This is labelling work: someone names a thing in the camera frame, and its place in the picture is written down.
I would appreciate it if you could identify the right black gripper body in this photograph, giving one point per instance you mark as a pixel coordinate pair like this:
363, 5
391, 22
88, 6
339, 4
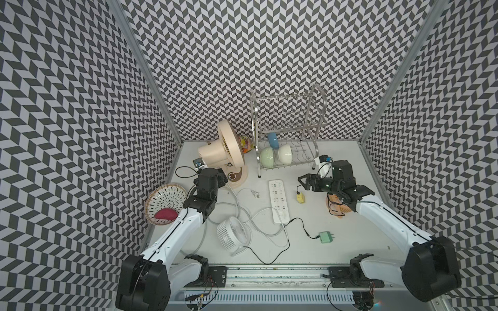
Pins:
331, 185

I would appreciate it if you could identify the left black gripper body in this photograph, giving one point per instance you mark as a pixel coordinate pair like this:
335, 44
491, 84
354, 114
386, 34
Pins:
221, 180

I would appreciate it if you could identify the yellow USB charger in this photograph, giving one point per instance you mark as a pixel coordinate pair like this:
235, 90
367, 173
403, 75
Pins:
300, 197

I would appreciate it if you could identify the white power strip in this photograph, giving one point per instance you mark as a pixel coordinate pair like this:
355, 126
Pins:
280, 208

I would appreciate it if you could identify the green plug adapter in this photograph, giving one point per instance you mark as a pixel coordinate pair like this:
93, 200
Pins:
326, 237

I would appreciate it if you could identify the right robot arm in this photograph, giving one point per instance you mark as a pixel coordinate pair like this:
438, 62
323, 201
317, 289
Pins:
430, 267

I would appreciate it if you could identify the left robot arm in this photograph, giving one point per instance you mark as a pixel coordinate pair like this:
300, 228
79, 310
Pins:
147, 281

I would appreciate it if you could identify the orange small fan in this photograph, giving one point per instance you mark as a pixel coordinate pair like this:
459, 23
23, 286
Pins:
337, 208

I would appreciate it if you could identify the beige desk fan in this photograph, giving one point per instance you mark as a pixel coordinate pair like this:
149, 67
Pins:
226, 153

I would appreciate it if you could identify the white small fan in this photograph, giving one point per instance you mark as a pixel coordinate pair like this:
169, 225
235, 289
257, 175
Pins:
233, 236

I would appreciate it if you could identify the white bowl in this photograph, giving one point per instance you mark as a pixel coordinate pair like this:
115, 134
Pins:
285, 154

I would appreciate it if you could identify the patterned woven basket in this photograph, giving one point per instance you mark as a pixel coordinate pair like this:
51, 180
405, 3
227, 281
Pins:
170, 195

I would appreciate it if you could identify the red object in basket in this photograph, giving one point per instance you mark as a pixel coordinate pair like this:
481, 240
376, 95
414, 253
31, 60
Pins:
166, 214

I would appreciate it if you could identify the metal dish rack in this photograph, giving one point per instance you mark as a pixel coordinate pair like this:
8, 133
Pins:
297, 120

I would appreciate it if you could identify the blue cup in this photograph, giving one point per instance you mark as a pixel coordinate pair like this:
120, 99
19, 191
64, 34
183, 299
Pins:
273, 140

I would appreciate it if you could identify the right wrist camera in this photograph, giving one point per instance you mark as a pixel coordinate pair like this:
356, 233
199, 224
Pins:
324, 163

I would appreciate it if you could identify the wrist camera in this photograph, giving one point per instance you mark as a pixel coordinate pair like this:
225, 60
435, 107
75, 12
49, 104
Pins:
199, 164
324, 163

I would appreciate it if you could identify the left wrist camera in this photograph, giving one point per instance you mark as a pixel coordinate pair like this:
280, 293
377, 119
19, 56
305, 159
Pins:
199, 164

